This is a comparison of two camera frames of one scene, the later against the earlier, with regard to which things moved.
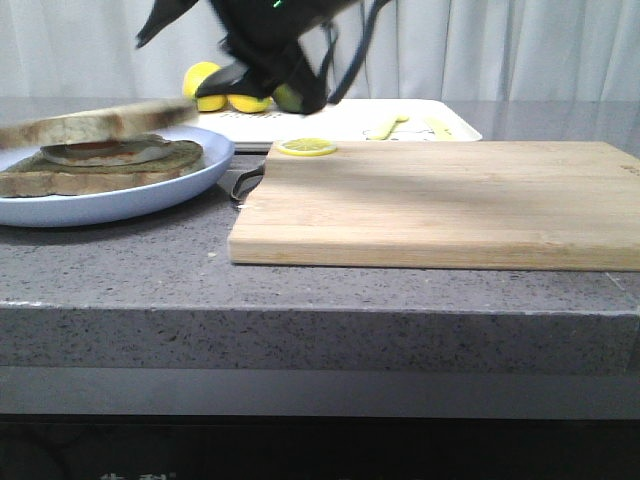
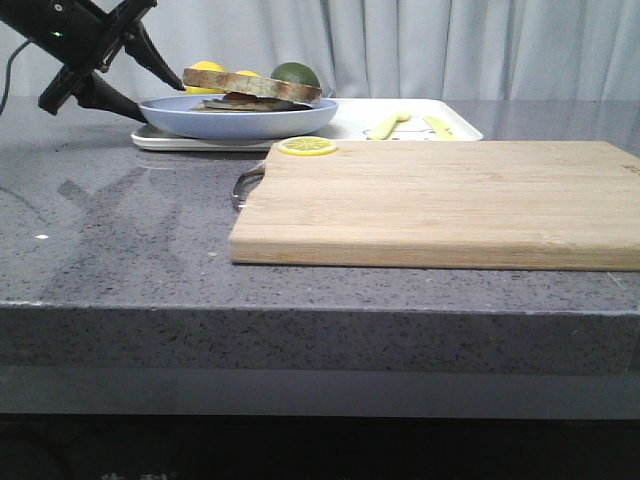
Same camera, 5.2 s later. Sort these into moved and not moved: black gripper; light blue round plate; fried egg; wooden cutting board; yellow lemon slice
Moved: fried egg; black gripper; light blue round plate
Not moved: wooden cutting board; yellow lemon slice
